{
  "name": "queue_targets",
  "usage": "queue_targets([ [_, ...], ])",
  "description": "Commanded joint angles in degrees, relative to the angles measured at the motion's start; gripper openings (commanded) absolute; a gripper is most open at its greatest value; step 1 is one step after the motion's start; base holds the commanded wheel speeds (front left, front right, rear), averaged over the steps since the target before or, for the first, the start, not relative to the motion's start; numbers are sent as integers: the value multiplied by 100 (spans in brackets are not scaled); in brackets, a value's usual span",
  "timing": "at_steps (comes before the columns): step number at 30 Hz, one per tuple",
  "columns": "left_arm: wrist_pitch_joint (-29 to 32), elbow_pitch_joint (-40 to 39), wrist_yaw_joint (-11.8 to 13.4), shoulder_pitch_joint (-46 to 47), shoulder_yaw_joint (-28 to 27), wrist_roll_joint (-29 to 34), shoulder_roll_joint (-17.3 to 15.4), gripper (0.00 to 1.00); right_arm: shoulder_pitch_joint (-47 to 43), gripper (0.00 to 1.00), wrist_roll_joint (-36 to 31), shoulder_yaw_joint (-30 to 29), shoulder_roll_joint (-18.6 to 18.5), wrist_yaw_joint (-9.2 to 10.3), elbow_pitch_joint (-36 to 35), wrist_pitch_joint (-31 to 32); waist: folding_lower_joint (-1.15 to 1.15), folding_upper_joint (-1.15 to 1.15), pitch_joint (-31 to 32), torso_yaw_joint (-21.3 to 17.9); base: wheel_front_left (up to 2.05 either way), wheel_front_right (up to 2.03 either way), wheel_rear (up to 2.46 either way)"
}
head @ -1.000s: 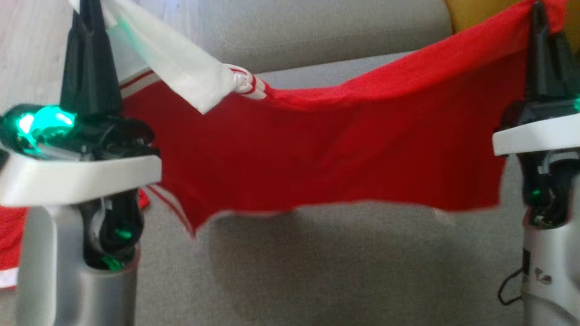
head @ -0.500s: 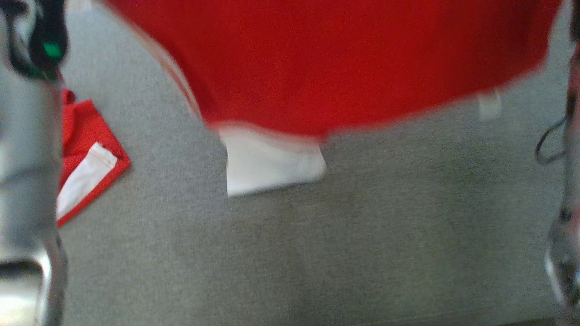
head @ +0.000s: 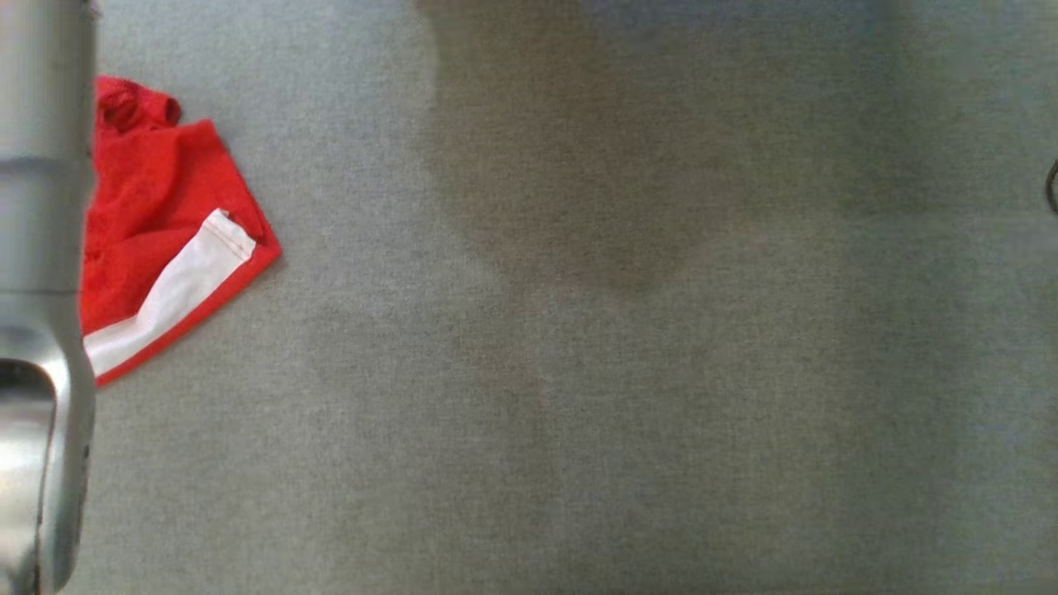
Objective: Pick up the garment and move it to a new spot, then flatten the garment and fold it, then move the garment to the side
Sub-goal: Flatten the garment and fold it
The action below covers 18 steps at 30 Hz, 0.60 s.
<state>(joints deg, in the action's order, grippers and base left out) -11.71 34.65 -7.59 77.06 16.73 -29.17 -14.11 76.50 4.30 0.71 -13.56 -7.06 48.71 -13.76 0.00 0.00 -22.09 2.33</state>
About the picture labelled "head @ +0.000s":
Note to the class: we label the red shorts with white stripe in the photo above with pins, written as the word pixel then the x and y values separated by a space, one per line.
pixel 157 198

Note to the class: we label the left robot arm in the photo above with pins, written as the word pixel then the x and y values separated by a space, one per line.
pixel 41 207

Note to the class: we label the grey sofa seat cushion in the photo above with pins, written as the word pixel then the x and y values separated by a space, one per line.
pixel 579 330

